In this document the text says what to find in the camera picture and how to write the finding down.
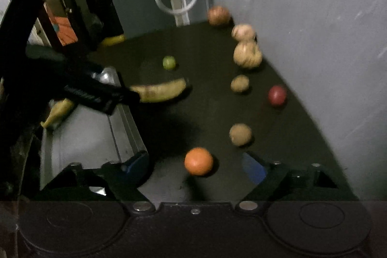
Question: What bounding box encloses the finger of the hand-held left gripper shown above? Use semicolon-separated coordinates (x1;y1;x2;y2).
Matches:
115;87;141;106

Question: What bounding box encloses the red apple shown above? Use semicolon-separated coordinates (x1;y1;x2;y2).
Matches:
208;6;231;26

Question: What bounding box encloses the grey metal tray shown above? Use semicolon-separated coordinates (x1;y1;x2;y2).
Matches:
39;66;149;190

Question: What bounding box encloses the green lime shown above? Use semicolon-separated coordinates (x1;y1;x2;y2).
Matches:
162;56;177;70

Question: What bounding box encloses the brown kiwi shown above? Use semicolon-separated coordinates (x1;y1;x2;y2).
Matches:
229;123;253;147
231;75;250;93

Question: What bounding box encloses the yellow banana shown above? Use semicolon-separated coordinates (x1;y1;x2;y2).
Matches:
130;78;187;103
40;98;75;129
99;34;126;47

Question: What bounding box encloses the dark red plum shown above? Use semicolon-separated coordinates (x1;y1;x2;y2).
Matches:
268;85;287;107

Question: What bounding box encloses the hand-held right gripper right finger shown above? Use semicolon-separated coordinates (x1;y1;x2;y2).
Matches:
235;152;360;213

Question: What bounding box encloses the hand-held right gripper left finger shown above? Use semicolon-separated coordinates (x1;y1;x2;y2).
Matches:
35;151;156;213

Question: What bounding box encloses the orange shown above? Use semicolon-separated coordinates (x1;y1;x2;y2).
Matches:
184;147;214;176

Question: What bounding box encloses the large striped pepino melon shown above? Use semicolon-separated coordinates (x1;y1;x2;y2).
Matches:
233;41;263;69

